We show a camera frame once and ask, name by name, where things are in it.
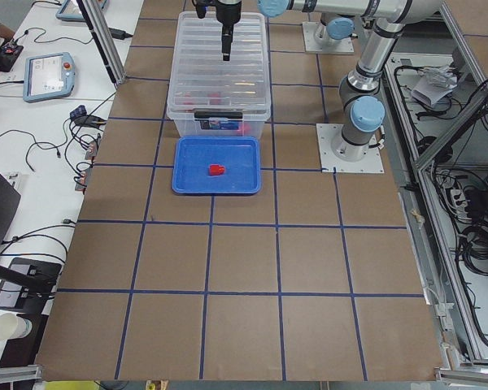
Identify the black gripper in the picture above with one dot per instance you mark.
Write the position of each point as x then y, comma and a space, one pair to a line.
229, 12

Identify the clear plastic box lid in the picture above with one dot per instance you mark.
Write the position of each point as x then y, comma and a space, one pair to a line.
219, 61

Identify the red block from tray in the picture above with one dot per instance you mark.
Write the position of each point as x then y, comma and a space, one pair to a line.
216, 170

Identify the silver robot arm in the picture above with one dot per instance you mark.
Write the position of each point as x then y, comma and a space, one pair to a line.
330, 35
363, 112

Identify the clear plastic storage box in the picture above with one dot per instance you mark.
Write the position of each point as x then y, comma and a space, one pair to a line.
219, 122

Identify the black power adapter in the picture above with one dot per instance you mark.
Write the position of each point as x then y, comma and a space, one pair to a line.
119, 34

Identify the blue plastic tray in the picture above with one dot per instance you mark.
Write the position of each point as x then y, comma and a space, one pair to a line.
226, 165

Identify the far teach pendant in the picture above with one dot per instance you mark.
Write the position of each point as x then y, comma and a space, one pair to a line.
69, 12

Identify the teach pendant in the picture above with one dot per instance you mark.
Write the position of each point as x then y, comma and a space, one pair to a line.
48, 76
69, 12

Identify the near teach pendant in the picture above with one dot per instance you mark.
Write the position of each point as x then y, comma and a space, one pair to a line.
48, 76

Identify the white paper cup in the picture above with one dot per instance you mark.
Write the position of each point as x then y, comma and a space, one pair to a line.
14, 327

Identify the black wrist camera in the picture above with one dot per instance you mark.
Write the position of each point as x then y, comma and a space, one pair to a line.
201, 7

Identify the black box latch handle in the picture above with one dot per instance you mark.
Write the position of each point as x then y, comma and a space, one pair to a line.
218, 115

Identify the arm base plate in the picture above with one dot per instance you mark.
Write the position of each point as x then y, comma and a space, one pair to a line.
338, 156
317, 41

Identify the aluminium frame post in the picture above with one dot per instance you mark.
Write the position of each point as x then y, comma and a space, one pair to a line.
98, 28

